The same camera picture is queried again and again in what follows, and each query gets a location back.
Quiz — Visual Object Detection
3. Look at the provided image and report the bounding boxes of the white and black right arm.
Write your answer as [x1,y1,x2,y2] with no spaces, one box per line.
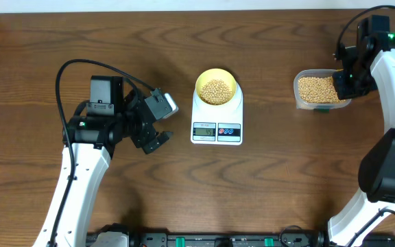
[328,15,395,246]

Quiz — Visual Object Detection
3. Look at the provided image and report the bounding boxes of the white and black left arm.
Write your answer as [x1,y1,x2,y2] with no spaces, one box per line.
[34,89,178,246]

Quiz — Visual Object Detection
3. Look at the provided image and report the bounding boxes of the white digital kitchen scale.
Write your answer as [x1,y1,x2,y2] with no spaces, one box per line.
[190,83,243,145]

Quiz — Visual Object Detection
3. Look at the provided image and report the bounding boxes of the soybeans in bowl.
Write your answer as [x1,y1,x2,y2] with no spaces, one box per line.
[200,80,232,106]

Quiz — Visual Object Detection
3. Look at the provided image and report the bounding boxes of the pale yellow plastic bowl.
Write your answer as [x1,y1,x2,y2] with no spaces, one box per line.
[195,69,237,106]

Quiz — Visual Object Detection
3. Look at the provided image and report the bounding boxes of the clear plastic container of soybeans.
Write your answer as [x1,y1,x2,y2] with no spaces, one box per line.
[294,69,351,110]

